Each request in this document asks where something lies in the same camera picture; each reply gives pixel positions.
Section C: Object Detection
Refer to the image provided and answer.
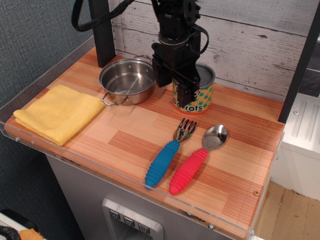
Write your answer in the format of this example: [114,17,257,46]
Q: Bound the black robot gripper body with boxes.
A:
[151,37,201,88]

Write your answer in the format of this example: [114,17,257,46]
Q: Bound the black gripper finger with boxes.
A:
[176,80,200,108]

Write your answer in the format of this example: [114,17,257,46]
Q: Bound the peas and carrots toy can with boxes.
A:
[172,63,216,115]

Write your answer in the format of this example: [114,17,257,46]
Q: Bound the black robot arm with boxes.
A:
[151,0,208,108]

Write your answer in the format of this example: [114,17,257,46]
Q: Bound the stainless steel pot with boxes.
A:
[99,55,157,107]

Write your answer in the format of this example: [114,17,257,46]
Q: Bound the yellow folded cloth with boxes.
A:
[13,85,105,146]

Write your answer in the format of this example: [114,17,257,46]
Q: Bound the white toy cabinet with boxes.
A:
[270,93,320,200]

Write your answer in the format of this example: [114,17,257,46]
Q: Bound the grey toy dispenser panel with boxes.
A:
[102,198,164,240]

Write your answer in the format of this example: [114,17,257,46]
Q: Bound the clear acrylic table guard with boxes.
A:
[3,49,284,240]

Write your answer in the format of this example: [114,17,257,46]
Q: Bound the orange object at corner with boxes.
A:
[19,229,44,240]

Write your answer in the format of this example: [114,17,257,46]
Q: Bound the red handled spoon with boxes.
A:
[169,124,228,195]

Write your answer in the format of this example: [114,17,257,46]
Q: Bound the blue handled fork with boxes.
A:
[144,118,198,189]

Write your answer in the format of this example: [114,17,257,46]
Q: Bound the dark vertical post left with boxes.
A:
[88,0,116,68]

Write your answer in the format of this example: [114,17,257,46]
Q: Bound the dark vertical post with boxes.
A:
[88,0,116,68]
[278,4,320,124]

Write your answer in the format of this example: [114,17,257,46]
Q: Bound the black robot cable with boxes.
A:
[71,0,136,33]

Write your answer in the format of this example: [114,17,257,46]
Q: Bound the dark vertical post right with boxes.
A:
[278,4,320,124]

